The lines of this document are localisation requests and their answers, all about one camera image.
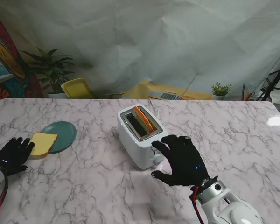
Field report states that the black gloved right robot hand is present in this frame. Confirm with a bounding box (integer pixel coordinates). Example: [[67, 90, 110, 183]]
[[150, 134, 211, 188]]

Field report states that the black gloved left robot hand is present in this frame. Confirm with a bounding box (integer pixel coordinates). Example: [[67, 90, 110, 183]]
[[0, 137, 35, 176]]

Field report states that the yellow toast slice orange crust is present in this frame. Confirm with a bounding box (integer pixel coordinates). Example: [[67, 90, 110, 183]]
[[28, 132, 58, 157], [133, 106, 154, 132]]

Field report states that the white two-slot toaster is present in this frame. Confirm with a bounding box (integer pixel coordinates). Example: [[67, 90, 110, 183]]
[[117, 104, 168, 170]]

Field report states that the teal round plate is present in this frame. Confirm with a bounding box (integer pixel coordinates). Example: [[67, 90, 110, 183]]
[[40, 121, 77, 154]]

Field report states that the open silver laptop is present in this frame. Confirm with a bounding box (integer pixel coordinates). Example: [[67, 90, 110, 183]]
[[148, 72, 199, 100]]

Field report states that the small green potted plant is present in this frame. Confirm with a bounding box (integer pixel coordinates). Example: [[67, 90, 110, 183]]
[[211, 82, 232, 101]]

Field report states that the yellow wooden desk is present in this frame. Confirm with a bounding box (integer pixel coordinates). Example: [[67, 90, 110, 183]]
[[123, 80, 212, 101]]

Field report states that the yellow plastic chair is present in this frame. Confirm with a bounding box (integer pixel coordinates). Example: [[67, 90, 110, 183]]
[[60, 78, 95, 99]]

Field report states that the large green potted plant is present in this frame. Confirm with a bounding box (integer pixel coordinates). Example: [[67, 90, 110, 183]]
[[20, 46, 76, 99]]

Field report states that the colourful smiley mural panel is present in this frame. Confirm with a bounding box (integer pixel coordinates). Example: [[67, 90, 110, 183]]
[[0, 7, 44, 110]]

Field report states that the black light stand tripod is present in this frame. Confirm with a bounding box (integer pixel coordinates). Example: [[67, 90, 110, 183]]
[[261, 49, 280, 101]]

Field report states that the white crumpled backdrop sheet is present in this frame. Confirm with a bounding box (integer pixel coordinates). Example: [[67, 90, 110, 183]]
[[0, 0, 280, 101]]

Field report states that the red black left arm cable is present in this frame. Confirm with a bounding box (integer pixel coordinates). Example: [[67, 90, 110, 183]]
[[0, 171, 9, 224]]

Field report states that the red black arm cable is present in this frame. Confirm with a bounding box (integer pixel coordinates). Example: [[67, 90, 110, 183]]
[[190, 185, 209, 224], [0, 171, 9, 224]]

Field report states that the red black right arm cable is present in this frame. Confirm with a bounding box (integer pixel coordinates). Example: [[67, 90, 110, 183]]
[[190, 185, 209, 224]]

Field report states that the white toaster power cord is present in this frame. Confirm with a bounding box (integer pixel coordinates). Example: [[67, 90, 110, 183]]
[[148, 98, 163, 117]]

